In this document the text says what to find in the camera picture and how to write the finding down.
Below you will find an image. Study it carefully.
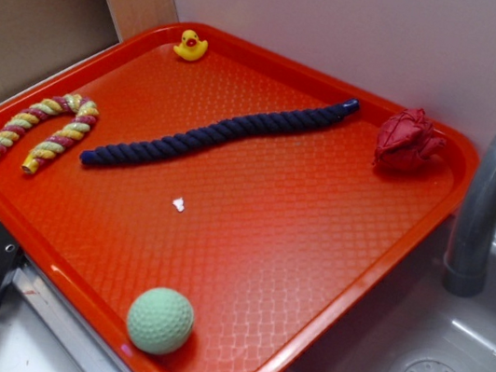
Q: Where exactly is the green dimpled ball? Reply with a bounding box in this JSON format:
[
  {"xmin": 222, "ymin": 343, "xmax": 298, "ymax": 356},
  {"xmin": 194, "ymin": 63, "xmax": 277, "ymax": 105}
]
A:
[{"xmin": 126, "ymin": 287, "xmax": 195, "ymax": 356}]

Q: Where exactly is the orange plastic tray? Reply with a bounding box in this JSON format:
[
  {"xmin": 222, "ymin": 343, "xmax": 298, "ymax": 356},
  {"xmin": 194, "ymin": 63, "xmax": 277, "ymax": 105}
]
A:
[{"xmin": 0, "ymin": 24, "xmax": 478, "ymax": 372}]

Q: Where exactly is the small white crumb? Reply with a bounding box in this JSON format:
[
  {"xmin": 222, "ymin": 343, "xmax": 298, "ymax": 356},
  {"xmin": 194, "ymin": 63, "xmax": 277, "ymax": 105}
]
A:
[{"xmin": 172, "ymin": 198, "xmax": 186, "ymax": 213}]

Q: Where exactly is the yellow rubber duck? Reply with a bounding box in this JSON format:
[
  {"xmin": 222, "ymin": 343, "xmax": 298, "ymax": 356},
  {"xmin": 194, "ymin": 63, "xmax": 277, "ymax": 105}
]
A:
[{"xmin": 172, "ymin": 29, "xmax": 209, "ymax": 62}]

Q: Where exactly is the red crumpled cloth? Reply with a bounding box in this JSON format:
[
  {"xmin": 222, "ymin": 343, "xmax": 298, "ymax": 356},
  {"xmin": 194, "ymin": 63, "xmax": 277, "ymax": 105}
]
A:
[{"xmin": 374, "ymin": 108, "xmax": 447, "ymax": 172}]

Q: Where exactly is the grey plastic faucet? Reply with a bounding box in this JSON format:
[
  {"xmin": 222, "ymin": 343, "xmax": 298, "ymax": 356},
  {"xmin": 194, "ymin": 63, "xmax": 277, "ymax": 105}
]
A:
[{"xmin": 442, "ymin": 136, "xmax": 496, "ymax": 297}]

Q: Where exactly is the dark blue twisted rope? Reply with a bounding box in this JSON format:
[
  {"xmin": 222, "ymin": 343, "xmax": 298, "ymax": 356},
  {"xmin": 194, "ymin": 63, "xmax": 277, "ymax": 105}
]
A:
[{"xmin": 77, "ymin": 57, "xmax": 362, "ymax": 207}]

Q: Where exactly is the red yellow twisted rope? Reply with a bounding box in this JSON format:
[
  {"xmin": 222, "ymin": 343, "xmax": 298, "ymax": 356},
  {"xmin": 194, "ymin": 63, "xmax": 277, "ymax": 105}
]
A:
[{"xmin": 0, "ymin": 82, "xmax": 103, "ymax": 186}]

